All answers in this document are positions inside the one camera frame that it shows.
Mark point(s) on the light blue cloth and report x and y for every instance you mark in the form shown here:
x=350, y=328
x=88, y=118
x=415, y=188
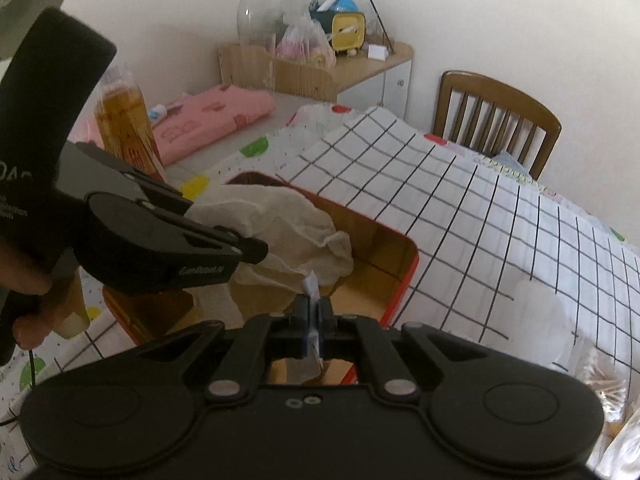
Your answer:
x=512, y=161

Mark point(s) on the blue round toy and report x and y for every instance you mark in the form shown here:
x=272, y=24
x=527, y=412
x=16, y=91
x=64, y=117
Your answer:
x=345, y=5

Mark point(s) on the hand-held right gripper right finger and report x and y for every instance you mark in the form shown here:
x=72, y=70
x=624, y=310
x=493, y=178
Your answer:
x=325, y=321

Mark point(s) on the clear glass dome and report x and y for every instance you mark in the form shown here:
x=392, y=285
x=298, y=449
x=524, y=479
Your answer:
x=252, y=20

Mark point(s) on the clear bag of pink things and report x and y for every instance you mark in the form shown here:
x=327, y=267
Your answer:
x=305, y=42

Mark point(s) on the white grid blanket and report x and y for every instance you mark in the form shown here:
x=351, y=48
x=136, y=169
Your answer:
x=450, y=210

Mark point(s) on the light wooden desktop organizer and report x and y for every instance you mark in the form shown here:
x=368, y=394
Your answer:
x=295, y=77

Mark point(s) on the clear bag of wooden sticks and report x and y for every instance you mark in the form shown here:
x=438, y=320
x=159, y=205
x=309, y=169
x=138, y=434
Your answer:
x=607, y=390

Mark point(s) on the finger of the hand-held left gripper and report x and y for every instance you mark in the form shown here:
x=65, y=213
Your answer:
x=160, y=191
x=240, y=248

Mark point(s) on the pink folded cloth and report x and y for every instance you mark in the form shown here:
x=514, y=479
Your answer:
x=210, y=115

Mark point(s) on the dark teal container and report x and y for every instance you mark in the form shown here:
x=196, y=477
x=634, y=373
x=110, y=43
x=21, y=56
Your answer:
x=320, y=21

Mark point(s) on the brown wooden chair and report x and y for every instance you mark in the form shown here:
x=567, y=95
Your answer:
x=492, y=110

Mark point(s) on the small white tube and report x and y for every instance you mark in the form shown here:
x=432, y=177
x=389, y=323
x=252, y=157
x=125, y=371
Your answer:
x=162, y=111

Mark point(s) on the person's left hand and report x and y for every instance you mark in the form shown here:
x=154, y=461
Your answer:
x=25, y=275

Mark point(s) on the red storage box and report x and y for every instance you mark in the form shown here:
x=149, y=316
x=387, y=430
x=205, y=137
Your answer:
x=372, y=260

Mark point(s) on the amber liquid bottle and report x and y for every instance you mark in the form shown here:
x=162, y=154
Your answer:
x=127, y=120

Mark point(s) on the small white card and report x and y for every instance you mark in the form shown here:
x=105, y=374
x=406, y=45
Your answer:
x=378, y=52

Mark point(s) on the white dotted bedsheet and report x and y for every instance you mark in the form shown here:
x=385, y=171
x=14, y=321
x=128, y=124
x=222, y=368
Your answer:
x=250, y=160

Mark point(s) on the white cloth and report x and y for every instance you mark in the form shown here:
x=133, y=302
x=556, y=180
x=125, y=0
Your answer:
x=290, y=220

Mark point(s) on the wooden top white cabinet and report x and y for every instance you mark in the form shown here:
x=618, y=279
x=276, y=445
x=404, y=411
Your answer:
x=390, y=85

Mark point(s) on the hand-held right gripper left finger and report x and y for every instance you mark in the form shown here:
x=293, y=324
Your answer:
x=303, y=321

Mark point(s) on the yellow tissue box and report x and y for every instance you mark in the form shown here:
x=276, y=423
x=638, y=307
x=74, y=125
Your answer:
x=347, y=35

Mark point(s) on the thin dark stick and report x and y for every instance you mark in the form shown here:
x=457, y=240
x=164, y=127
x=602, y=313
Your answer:
x=380, y=22

